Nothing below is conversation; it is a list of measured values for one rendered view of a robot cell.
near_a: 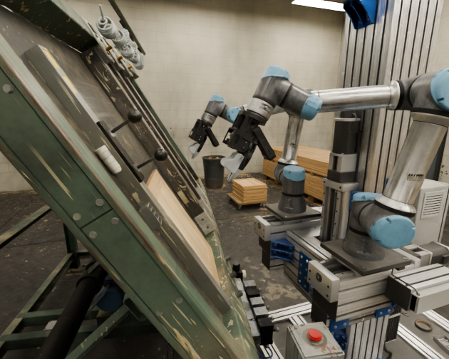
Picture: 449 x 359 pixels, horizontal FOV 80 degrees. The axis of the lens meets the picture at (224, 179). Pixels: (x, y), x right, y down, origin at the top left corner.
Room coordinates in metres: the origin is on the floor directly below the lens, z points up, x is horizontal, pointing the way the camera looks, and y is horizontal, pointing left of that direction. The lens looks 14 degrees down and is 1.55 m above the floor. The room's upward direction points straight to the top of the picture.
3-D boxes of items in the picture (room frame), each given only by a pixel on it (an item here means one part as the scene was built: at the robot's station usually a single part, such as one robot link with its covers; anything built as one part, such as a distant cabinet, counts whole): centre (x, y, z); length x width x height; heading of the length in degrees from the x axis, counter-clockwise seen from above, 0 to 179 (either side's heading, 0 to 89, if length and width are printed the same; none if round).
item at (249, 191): (4.47, -0.37, 0.20); 0.61 x 0.53 x 0.40; 19
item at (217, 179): (5.63, 0.22, 0.33); 0.52 x 0.51 x 0.65; 19
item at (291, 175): (1.41, -0.37, 1.20); 0.13 x 0.12 x 0.14; 5
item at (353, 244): (0.94, -0.53, 1.09); 0.15 x 0.15 x 0.10
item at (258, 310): (1.06, -0.12, 0.69); 0.50 x 0.14 x 0.24; 9
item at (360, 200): (0.93, -0.53, 1.20); 0.13 x 0.12 x 0.14; 173
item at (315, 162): (5.28, -1.80, 0.39); 2.46 x 1.05 x 0.78; 19
